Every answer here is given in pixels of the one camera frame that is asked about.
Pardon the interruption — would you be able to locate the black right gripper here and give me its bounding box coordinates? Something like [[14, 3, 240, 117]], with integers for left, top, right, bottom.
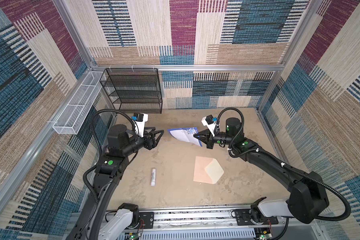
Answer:
[[193, 128, 234, 150]]

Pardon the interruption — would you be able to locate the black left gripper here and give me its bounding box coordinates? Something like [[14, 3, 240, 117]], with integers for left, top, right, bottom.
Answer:
[[121, 126, 163, 159]]

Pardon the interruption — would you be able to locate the blue bordered white letter paper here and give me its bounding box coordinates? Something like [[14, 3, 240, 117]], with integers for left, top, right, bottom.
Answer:
[[168, 127, 202, 147]]

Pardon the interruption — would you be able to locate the pink envelope with flap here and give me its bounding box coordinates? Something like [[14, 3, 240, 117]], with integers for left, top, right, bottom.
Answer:
[[193, 156, 224, 184]]

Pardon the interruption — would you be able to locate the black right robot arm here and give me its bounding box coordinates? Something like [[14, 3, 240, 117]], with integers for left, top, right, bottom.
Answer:
[[194, 115, 329, 224]]

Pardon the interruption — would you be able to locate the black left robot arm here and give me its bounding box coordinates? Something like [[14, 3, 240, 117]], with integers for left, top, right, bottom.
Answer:
[[67, 125, 164, 240]]

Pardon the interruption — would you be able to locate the white glue stick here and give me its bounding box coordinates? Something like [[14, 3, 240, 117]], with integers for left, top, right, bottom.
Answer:
[[151, 168, 157, 186]]

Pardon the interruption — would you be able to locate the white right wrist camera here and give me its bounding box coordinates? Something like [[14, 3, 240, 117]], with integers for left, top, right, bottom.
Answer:
[[202, 115, 220, 137]]

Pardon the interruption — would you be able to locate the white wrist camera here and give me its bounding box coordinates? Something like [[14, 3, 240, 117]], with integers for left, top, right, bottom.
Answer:
[[202, 115, 220, 137], [131, 113, 148, 138]]

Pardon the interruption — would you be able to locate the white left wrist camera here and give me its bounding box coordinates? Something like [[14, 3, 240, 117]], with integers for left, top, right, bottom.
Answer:
[[131, 113, 148, 138]]

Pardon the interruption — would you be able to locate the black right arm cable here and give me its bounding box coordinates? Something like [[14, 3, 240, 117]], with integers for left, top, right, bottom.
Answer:
[[216, 107, 352, 222]]

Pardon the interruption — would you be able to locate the black wire shelf rack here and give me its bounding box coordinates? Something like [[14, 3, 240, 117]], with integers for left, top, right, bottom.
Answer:
[[100, 68, 163, 114]]

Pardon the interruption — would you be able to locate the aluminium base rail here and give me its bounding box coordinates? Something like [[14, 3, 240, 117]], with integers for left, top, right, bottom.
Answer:
[[68, 203, 325, 240]]

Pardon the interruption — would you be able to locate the white wire mesh basket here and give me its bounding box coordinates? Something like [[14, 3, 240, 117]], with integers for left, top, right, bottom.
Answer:
[[53, 72, 103, 135]]

